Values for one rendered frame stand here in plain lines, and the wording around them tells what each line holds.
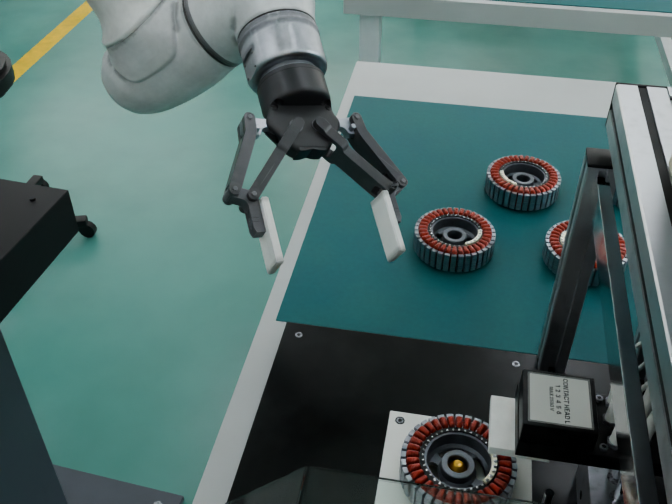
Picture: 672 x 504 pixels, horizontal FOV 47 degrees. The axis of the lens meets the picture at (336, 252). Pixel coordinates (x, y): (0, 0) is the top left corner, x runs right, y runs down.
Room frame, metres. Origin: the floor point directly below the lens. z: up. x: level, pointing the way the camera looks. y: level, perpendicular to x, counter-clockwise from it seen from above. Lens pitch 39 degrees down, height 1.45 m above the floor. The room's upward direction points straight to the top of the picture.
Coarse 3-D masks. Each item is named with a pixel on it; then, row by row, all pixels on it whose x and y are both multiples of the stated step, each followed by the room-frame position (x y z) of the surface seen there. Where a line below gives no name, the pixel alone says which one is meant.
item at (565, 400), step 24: (528, 384) 0.46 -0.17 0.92; (552, 384) 0.46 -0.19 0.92; (576, 384) 0.46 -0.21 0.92; (504, 408) 0.46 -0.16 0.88; (528, 408) 0.43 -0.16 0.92; (552, 408) 0.43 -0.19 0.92; (576, 408) 0.43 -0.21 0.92; (600, 408) 0.45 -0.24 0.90; (504, 432) 0.43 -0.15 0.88; (528, 432) 0.41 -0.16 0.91; (552, 432) 0.41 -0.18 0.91; (576, 432) 0.40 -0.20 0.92; (600, 432) 0.42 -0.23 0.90; (528, 456) 0.41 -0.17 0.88; (552, 456) 0.40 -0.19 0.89; (576, 456) 0.40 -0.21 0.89; (600, 456) 0.40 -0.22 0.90
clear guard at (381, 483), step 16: (288, 480) 0.27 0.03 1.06; (304, 480) 0.26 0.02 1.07; (320, 480) 0.26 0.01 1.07; (336, 480) 0.26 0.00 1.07; (352, 480) 0.26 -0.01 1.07; (368, 480) 0.26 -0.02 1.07; (384, 480) 0.26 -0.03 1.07; (400, 480) 0.26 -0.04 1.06; (240, 496) 0.28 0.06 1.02; (256, 496) 0.27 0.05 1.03; (272, 496) 0.26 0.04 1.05; (288, 496) 0.25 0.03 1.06; (304, 496) 0.25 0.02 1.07; (320, 496) 0.25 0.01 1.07; (336, 496) 0.25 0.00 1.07; (352, 496) 0.25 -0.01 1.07; (368, 496) 0.25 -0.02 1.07; (384, 496) 0.25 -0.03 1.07; (400, 496) 0.25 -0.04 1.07; (416, 496) 0.25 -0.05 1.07; (432, 496) 0.25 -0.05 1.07; (448, 496) 0.25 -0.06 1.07; (464, 496) 0.25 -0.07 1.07; (480, 496) 0.25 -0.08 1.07; (496, 496) 0.25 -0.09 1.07
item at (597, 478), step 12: (588, 468) 0.44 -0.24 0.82; (600, 468) 0.44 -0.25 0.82; (576, 480) 0.46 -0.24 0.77; (588, 480) 0.42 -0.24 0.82; (600, 480) 0.42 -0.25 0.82; (612, 480) 0.42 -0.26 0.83; (576, 492) 0.44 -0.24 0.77; (588, 492) 0.41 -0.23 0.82; (600, 492) 0.41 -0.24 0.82; (612, 492) 0.41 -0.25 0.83
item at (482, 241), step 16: (448, 208) 0.90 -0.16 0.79; (416, 224) 0.87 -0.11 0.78; (432, 224) 0.87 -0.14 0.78; (448, 224) 0.88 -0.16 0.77; (464, 224) 0.88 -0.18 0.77; (480, 224) 0.87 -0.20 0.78; (416, 240) 0.84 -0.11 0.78; (432, 240) 0.83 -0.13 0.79; (448, 240) 0.84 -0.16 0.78; (464, 240) 0.84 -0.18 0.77; (480, 240) 0.83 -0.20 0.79; (432, 256) 0.81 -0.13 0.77; (448, 256) 0.80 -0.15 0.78; (464, 256) 0.80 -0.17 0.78; (480, 256) 0.81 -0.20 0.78
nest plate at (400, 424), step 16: (400, 416) 0.53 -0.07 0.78; (416, 416) 0.53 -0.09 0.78; (400, 432) 0.51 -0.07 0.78; (384, 448) 0.49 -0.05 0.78; (400, 448) 0.49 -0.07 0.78; (384, 464) 0.47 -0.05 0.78; (528, 464) 0.47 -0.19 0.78; (480, 480) 0.45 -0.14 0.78; (528, 480) 0.45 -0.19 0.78; (512, 496) 0.43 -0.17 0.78; (528, 496) 0.43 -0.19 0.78
